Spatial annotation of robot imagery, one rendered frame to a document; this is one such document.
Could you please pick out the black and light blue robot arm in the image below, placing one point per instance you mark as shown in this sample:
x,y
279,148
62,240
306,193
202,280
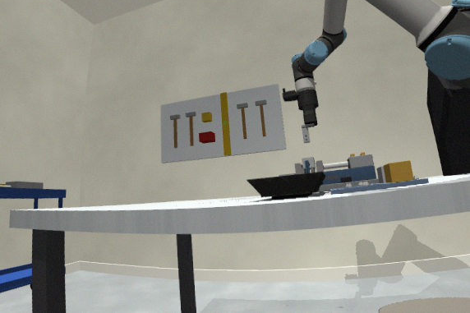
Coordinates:
x,y
442,33

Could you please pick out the yellow rectangular block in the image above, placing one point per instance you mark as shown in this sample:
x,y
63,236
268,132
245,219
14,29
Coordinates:
x,y
398,172

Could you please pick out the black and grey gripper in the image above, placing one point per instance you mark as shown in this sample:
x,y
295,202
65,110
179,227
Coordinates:
x,y
306,97

